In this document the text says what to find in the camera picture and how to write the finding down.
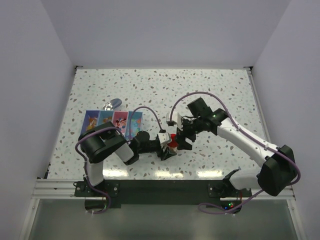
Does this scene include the red jar lid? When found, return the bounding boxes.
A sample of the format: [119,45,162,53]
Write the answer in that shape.
[167,133,179,148]

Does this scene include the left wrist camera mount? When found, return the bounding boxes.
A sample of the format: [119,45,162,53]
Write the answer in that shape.
[157,132,172,145]

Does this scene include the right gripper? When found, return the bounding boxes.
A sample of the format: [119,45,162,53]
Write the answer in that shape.
[174,117,204,151]

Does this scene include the clear plastic jar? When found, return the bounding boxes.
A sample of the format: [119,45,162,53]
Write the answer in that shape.
[169,147,179,154]

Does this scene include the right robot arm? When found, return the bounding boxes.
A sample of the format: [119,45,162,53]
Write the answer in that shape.
[166,97,300,197]

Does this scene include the aluminium frame rail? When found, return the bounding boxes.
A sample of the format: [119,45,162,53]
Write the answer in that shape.
[31,66,296,201]

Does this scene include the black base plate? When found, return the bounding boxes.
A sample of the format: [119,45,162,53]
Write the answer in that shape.
[73,179,252,210]

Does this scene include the four-compartment candy tray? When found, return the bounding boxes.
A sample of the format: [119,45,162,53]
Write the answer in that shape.
[80,110,143,140]

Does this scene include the star candies pile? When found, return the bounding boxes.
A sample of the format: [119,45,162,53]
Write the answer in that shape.
[129,118,142,138]

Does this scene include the metal candy scoop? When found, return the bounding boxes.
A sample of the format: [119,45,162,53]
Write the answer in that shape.
[102,98,122,111]

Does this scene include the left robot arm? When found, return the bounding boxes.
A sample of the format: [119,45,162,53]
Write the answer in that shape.
[75,122,177,196]

